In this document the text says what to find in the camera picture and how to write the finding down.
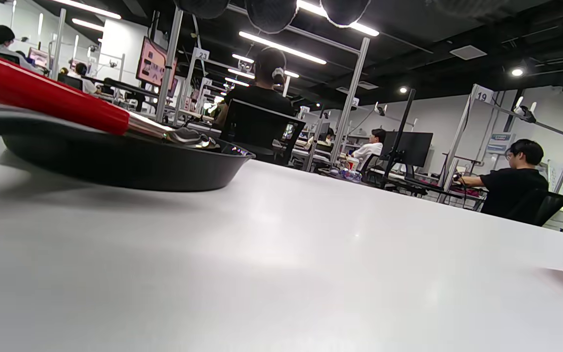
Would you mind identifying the monitor with pink screen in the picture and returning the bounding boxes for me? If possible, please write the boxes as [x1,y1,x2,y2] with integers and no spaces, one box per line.
[136,37,178,93]

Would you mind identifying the white ceiling light strip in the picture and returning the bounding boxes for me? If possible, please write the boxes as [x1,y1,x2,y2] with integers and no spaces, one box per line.
[51,0,122,20]
[71,19,105,32]
[239,31,327,65]
[297,0,380,37]

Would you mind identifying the person's left hand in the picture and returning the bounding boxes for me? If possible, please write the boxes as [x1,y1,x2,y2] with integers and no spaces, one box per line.
[174,0,371,34]

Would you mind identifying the red-handled metal kitchen tongs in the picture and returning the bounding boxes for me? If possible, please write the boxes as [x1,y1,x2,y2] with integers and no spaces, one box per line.
[0,46,219,150]

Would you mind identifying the black mesh office chair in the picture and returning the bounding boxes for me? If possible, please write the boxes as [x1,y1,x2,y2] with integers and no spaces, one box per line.
[220,99,306,164]

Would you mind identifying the black cast iron skillet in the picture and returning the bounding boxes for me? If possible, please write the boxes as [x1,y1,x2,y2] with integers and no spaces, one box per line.
[0,105,256,192]

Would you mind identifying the black monitor on pole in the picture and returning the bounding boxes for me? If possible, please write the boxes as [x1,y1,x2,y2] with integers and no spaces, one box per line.
[381,89,433,189]

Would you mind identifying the aluminium frame post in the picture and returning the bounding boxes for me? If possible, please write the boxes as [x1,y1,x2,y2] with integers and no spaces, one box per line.
[440,84,495,196]
[330,38,371,164]
[156,7,184,123]

